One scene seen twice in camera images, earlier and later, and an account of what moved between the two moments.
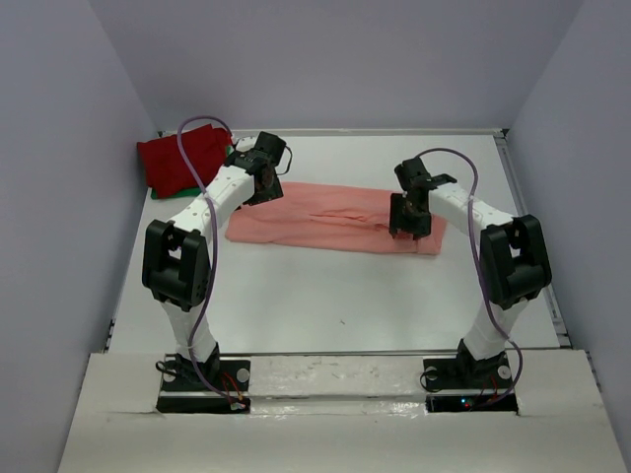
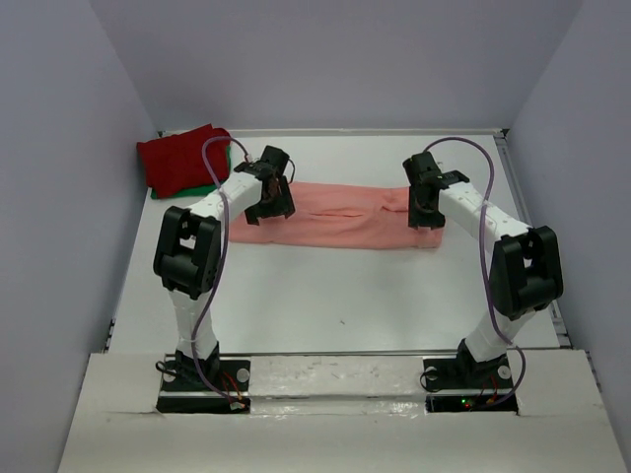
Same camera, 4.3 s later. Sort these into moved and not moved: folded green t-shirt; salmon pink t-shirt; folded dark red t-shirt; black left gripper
Moved: black left gripper
Not moved: folded green t-shirt; folded dark red t-shirt; salmon pink t-shirt
